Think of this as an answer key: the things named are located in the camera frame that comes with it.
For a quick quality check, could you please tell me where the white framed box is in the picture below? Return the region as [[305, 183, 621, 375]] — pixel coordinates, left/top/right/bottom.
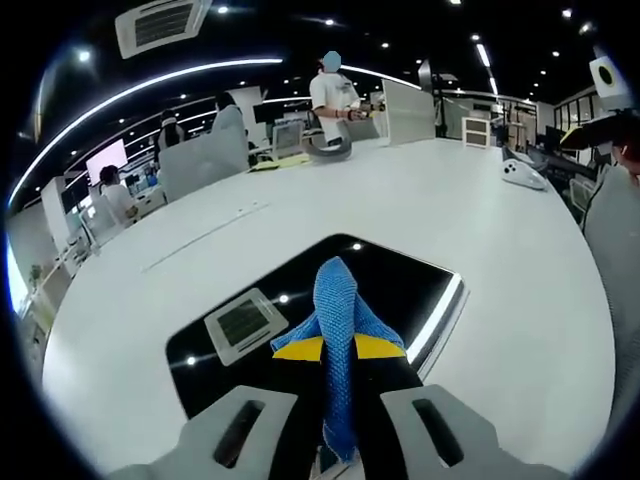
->
[[460, 116, 492, 150]]

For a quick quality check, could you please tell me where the grey curved object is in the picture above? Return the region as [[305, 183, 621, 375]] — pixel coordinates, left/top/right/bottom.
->
[[301, 122, 354, 164]]

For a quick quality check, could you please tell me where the bright wall screen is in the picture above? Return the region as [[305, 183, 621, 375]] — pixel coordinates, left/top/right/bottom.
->
[[85, 139, 128, 186]]

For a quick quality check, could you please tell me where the grey partition panel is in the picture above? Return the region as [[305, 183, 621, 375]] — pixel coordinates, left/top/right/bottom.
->
[[158, 132, 250, 204]]

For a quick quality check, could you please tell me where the ceiling air vent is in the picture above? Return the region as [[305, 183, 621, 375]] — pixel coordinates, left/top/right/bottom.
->
[[114, 0, 212, 60]]

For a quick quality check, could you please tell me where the blue cleaning cloth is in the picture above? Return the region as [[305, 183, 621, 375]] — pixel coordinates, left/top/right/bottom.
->
[[269, 255, 406, 464]]

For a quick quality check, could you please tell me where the white mesh office chair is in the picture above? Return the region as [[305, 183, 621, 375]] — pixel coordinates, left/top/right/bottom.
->
[[272, 124, 304, 161]]

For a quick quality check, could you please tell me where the black tablet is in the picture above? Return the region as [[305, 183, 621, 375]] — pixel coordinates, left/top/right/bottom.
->
[[164, 232, 471, 421]]

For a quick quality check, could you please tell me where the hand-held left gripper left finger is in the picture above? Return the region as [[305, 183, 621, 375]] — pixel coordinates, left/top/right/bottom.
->
[[107, 335, 326, 480]]

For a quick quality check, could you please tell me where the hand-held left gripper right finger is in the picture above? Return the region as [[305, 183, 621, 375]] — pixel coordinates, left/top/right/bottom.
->
[[354, 333, 574, 480]]

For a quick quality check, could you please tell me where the person in white shirt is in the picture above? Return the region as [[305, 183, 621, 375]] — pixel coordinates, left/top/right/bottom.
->
[[582, 164, 640, 401]]

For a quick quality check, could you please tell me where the yellow cloth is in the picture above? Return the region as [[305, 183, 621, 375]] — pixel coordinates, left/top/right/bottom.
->
[[248, 153, 311, 174]]

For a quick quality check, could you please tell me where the person's right hand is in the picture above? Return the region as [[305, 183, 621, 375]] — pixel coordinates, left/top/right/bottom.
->
[[613, 142, 640, 176]]

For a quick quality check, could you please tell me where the white partition panel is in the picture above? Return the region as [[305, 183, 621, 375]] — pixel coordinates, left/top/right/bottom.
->
[[380, 79, 437, 147]]

